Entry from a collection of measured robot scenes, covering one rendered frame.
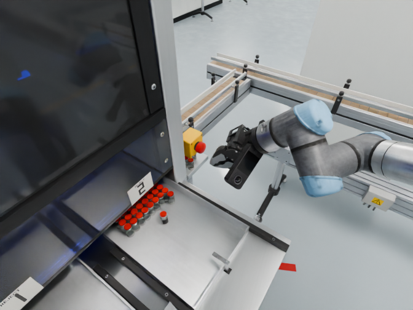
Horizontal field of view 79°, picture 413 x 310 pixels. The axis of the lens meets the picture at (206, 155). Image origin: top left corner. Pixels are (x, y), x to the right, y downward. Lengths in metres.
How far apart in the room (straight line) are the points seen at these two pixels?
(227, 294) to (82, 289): 0.37
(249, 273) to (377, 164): 0.41
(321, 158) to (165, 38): 0.41
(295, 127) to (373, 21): 1.33
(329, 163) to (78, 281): 0.67
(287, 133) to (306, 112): 0.06
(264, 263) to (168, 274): 0.26
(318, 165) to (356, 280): 1.40
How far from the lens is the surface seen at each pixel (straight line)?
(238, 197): 1.96
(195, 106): 1.16
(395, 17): 1.81
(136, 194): 0.72
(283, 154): 1.61
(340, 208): 2.13
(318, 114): 0.53
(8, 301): 0.67
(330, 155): 0.56
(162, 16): 0.59
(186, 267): 0.75
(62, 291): 0.81
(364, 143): 0.63
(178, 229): 0.80
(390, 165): 0.58
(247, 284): 0.74
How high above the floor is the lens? 1.57
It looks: 45 degrees down
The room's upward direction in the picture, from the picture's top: straight up
